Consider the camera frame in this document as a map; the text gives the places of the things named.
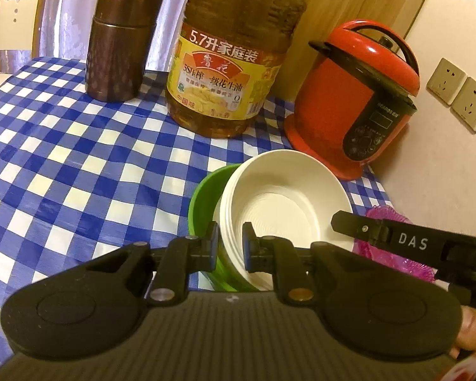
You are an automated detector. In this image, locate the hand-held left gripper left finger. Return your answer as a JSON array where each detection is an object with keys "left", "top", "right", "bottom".
[{"left": 97, "top": 221, "right": 221, "bottom": 307}]

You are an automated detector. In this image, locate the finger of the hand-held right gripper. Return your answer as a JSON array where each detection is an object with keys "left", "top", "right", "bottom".
[{"left": 331, "top": 210, "right": 388, "bottom": 247}]

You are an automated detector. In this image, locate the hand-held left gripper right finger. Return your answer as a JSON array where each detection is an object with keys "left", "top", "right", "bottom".
[{"left": 242, "top": 221, "right": 367, "bottom": 307}]

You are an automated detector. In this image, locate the green plastic bowl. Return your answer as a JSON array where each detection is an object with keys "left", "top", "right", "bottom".
[{"left": 188, "top": 164, "right": 255, "bottom": 293}]

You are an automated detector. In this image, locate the pink transparent plate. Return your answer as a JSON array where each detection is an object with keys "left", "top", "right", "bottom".
[{"left": 351, "top": 204, "right": 438, "bottom": 285}]

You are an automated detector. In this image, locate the white plastic bowl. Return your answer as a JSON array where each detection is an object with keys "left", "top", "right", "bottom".
[{"left": 218, "top": 150, "right": 355, "bottom": 291}]

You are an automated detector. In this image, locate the red electric pressure cooker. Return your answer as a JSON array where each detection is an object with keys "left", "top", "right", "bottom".
[{"left": 284, "top": 20, "right": 420, "bottom": 181}]

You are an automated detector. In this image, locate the blue white checkered tablecloth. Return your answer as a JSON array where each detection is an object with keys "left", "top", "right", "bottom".
[{"left": 0, "top": 56, "right": 394, "bottom": 350}]

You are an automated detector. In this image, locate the large cooking oil bottle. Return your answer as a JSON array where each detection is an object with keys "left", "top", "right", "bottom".
[{"left": 164, "top": 0, "right": 307, "bottom": 140}]

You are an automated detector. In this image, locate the brown metal canister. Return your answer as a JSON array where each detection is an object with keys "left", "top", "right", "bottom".
[{"left": 85, "top": 0, "right": 164, "bottom": 103}]

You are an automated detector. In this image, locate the sheer white curtain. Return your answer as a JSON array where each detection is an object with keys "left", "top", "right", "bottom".
[{"left": 0, "top": 0, "right": 208, "bottom": 73}]

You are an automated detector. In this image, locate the white wooden chair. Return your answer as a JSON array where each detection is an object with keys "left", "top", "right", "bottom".
[{"left": 0, "top": 0, "right": 50, "bottom": 85}]

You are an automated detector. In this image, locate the beige wall socket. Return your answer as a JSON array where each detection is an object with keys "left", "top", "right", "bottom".
[
  {"left": 450, "top": 77, "right": 476, "bottom": 134},
  {"left": 426, "top": 57, "right": 467, "bottom": 106}
]

